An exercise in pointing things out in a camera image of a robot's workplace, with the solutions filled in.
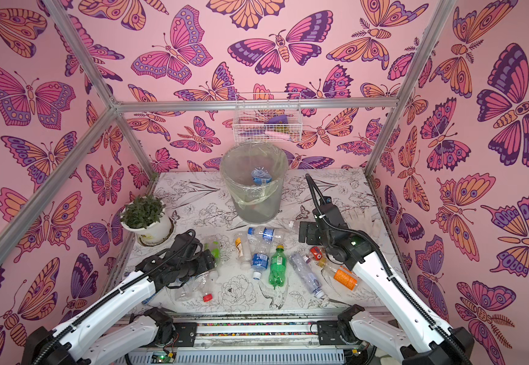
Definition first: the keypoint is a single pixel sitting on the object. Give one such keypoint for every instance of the long clear bottle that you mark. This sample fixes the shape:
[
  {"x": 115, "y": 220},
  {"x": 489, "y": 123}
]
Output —
[{"x": 308, "y": 278}]

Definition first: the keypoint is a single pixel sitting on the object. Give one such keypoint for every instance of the clear bottle blue label large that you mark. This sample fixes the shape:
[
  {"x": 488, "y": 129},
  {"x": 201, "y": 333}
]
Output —
[{"x": 261, "y": 176}]

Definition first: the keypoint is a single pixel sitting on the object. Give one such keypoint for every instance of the potted green plant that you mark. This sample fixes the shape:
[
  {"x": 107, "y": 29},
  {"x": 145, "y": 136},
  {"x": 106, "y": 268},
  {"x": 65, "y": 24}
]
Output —
[{"x": 147, "y": 218}]

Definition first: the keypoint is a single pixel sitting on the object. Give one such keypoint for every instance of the orange label bottle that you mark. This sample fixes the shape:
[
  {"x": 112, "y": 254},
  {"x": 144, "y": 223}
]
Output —
[{"x": 339, "y": 274}]

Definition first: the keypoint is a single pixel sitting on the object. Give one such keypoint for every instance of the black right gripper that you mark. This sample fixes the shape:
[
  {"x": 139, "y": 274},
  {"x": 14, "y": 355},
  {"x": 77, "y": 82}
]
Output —
[{"x": 311, "y": 233}]

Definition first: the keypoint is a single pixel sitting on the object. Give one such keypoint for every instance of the light green label bottle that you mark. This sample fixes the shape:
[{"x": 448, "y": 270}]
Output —
[{"x": 214, "y": 249}]

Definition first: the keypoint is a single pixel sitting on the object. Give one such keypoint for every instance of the small red can bottle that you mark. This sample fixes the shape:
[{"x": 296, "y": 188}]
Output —
[{"x": 315, "y": 253}]

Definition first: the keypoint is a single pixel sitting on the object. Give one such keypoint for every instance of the clear bottle red cap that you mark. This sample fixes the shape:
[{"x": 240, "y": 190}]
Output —
[{"x": 202, "y": 286}]

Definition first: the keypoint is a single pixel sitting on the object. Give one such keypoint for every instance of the grey mesh waste bin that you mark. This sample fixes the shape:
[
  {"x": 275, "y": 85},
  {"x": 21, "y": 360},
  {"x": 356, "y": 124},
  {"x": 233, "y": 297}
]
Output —
[{"x": 254, "y": 204}]

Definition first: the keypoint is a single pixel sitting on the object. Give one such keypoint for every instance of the white wire wall basket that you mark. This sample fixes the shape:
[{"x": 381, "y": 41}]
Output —
[{"x": 268, "y": 117}]

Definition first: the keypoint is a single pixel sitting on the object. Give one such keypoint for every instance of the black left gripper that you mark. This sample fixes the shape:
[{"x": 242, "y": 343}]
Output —
[{"x": 203, "y": 265}]

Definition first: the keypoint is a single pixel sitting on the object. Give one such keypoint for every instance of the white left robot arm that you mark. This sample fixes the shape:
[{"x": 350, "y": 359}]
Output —
[{"x": 87, "y": 338}]

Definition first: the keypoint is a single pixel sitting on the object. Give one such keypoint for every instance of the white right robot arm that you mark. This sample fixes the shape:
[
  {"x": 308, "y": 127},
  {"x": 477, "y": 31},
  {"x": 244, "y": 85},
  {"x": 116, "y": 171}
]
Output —
[{"x": 421, "y": 336}]

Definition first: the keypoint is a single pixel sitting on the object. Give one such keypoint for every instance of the white work glove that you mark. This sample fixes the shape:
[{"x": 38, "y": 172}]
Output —
[{"x": 372, "y": 225}]

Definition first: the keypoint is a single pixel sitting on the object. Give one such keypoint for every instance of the far blue label bottle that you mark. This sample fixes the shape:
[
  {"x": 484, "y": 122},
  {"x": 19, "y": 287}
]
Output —
[{"x": 269, "y": 235}]

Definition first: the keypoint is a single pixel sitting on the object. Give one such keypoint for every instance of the green plastic bottle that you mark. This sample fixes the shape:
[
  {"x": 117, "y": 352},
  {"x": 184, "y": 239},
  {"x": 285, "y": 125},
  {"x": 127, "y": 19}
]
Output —
[{"x": 278, "y": 267}]

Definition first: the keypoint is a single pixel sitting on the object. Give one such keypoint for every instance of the yellow label small bottle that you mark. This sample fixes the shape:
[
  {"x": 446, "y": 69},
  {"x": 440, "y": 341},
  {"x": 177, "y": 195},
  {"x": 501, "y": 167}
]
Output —
[{"x": 242, "y": 248}]

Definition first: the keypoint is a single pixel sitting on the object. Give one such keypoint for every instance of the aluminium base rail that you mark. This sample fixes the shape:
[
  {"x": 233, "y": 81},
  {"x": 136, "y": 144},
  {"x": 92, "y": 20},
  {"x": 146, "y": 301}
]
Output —
[{"x": 306, "y": 338}]

